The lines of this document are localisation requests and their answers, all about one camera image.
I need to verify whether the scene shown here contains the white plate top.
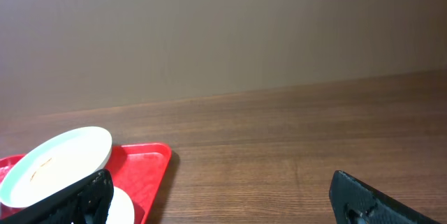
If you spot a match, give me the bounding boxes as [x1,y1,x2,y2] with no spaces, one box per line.
[1,126,112,208]

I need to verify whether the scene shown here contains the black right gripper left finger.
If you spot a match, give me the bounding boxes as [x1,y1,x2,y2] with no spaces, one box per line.
[1,169,114,224]

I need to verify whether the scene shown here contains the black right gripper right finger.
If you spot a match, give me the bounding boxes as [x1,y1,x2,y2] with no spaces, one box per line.
[329,170,439,224]

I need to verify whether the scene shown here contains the white plate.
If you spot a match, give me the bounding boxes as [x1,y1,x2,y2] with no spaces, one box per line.
[105,186,135,224]
[1,126,112,208]

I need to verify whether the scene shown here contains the red serving tray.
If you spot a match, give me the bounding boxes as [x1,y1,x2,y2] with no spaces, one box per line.
[0,142,173,224]

